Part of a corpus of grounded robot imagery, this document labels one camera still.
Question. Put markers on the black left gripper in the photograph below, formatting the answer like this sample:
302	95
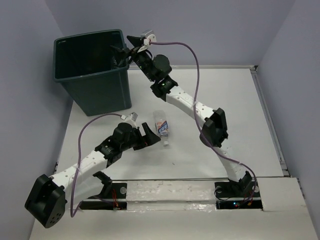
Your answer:
150	138

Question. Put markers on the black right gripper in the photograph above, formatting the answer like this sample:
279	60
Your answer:
126	53

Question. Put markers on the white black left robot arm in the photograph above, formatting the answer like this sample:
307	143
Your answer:
50	196

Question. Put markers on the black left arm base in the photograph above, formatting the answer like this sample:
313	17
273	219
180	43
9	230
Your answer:
112	196

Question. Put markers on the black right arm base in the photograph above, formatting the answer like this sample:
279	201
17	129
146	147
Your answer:
231	195

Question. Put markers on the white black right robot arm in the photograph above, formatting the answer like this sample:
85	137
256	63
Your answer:
211	123

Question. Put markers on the dark green plastic bin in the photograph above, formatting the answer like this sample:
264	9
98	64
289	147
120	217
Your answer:
82	66

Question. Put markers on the clear bottle white blue label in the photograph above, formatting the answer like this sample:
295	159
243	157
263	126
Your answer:
161	126

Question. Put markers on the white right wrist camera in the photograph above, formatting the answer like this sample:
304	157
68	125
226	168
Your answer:
147	37

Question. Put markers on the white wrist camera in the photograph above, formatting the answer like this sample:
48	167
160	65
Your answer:
130	119
147	37

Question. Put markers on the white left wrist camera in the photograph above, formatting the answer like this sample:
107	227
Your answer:
130	119

